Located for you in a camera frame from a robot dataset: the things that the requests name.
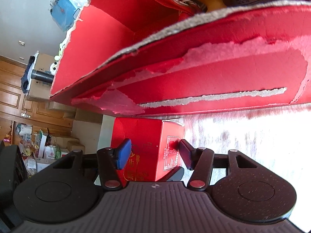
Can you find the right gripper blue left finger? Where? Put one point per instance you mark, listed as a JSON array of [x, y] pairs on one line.
[[122, 154]]

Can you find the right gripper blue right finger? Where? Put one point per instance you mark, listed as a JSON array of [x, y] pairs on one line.
[[188, 154]]

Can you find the small red gift box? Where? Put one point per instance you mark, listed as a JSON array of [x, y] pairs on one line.
[[154, 147]]

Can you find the red patterned scarf bag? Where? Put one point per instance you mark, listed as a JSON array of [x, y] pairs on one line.
[[185, 10]]

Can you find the wooden door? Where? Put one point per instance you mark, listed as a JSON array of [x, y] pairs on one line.
[[15, 108]]

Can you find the brown cardboard box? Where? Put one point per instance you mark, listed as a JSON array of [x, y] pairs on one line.
[[35, 90]]

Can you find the black cylinder bottle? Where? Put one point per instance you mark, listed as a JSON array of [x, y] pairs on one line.
[[42, 76]]

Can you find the large red cardboard box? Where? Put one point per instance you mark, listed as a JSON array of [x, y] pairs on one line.
[[134, 58]]

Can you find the white flower plush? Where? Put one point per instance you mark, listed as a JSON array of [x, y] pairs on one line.
[[53, 68]]

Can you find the green frog plush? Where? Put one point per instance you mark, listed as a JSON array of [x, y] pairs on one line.
[[61, 48]]

